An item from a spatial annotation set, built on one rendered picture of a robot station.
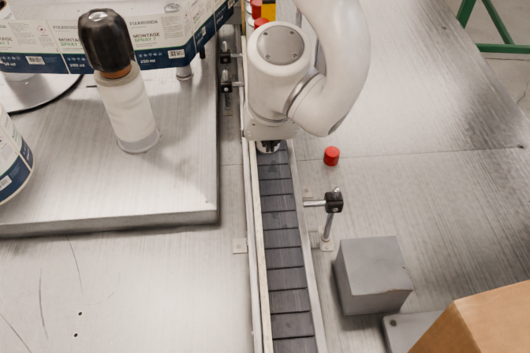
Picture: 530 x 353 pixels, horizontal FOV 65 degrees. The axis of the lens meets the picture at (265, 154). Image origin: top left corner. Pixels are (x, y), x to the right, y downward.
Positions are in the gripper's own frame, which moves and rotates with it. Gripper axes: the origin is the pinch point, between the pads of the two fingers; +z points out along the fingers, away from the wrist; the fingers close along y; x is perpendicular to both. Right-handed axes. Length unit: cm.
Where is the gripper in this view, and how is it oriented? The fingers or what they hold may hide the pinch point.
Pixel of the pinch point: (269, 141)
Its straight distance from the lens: 82.0
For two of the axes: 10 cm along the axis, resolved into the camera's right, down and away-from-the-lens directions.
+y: -10.0, 0.6, -0.6
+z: -0.3, 3.6, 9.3
